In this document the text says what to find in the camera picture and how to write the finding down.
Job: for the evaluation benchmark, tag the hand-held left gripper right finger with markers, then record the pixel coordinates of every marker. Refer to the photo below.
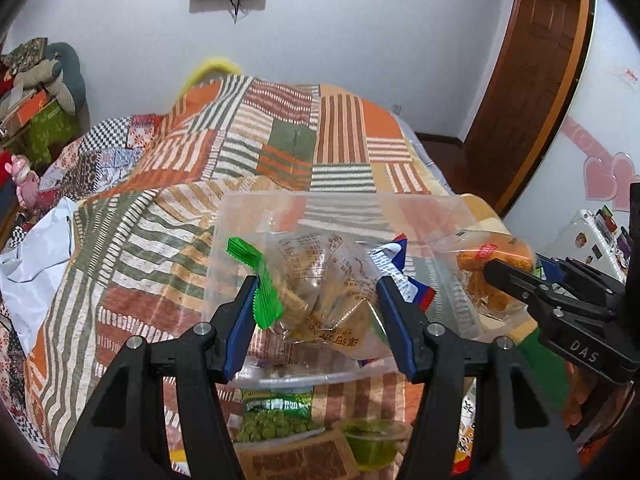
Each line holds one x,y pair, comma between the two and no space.
396,321

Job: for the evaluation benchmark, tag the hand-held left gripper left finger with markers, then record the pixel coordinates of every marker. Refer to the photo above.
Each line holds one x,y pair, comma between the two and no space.
244,321

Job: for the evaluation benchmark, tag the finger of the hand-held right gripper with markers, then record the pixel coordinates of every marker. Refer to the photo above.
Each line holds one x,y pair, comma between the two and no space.
510,278
550,269

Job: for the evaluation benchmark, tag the orange fried snack packet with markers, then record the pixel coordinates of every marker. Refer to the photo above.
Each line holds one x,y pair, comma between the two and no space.
515,251

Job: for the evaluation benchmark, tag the clear cracker packet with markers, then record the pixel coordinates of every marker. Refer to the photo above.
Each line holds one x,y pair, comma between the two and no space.
327,322

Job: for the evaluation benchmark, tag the clear plastic storage box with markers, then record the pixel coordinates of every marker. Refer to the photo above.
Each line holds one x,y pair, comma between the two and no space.
345,215

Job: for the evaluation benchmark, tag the green foil packet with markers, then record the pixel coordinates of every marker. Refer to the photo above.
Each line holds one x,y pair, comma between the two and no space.
266,296

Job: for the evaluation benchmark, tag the blue red white packet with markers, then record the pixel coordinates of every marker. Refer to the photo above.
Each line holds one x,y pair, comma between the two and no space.
401,281

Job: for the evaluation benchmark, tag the white stickered suitcase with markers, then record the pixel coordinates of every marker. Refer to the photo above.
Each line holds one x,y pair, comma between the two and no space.
582,240

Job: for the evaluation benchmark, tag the green pea snack packet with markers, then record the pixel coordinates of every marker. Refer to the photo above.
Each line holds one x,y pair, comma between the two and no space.
270,420

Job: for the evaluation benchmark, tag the striped patchwork blanket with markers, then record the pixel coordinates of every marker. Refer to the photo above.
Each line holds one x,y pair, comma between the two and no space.
150,260

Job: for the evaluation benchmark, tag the green jelly cup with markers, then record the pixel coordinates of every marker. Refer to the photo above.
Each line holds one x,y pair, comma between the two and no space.
372,444

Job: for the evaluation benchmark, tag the white colourful print packet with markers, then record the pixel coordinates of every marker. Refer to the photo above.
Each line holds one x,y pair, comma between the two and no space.
465,435

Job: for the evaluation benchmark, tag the brown cracker packet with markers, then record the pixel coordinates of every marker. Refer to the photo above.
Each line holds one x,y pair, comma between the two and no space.
300,460

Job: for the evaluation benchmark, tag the brown wooden door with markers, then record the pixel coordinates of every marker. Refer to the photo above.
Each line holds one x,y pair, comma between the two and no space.
530,85

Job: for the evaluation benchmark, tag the checkered patchwork quilt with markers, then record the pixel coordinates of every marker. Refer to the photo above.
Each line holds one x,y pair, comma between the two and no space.
100,152

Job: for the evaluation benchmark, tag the white cloth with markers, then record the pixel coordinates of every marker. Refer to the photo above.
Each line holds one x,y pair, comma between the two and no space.
30,260

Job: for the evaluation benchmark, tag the pink plush toy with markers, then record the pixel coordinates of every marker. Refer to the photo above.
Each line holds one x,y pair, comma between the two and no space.
27,185

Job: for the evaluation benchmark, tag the yellow fluffy cushion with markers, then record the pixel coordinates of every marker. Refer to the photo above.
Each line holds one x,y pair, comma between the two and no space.
212,66

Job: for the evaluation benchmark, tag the green cardboard box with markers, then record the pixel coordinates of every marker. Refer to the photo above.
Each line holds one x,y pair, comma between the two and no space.
52,132

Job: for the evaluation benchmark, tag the orange cardboard box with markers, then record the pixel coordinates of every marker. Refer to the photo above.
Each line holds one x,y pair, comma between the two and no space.
27,110

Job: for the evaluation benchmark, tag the grey stuffed toy pile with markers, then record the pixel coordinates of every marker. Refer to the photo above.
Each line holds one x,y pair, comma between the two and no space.
65,72

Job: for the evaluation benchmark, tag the dark patterned cloth bag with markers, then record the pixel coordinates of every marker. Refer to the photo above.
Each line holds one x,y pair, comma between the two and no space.
25,55

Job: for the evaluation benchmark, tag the pink heart wall sticker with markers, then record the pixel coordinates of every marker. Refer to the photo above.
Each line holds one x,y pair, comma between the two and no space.
607,175

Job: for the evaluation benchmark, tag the white wall socket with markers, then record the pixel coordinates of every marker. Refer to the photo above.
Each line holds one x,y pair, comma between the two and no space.
397,109

